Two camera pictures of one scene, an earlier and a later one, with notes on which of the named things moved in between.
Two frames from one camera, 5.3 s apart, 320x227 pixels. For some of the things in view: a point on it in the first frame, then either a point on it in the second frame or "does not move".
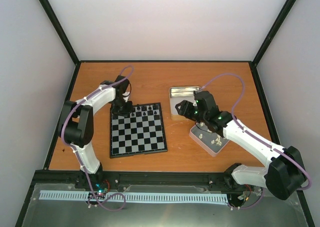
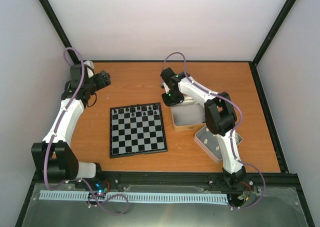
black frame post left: x=52 y=16 does not move
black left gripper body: x=119 y=107 to x=103 y=81
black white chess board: x=142 y=132 does not move
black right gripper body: x=200 y=116 to x=174 y=98
